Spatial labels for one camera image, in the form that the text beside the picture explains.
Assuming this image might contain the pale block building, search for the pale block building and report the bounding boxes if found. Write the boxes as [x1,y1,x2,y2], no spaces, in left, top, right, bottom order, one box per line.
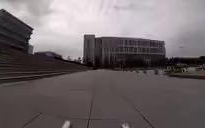
[82,33,167,70]

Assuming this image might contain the grey concrete slab pavement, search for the grey concrete slab pavement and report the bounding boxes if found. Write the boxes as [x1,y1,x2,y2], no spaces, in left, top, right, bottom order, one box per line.
[0,68,205,128]

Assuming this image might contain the robot's own part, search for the robot's own part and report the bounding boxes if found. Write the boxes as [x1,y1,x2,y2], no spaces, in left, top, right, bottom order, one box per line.
[61,119,72,128]
[121,122,131,128]

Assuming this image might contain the vehicle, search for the vehicle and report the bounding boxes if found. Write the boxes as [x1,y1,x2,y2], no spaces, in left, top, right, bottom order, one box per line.
[163,64,190,75]

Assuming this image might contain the wide grey stone steps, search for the wide grey stone steps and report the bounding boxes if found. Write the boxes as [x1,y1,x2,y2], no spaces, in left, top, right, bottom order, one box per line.
[0,49,92,85]

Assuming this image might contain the long low dark building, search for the long low dark building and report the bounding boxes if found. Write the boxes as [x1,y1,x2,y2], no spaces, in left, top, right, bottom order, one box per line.
[165,54,205,68]

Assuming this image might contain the dark slanted building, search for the dark slanted building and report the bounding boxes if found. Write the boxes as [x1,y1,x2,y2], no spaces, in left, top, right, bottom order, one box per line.
[0,8,35,56]

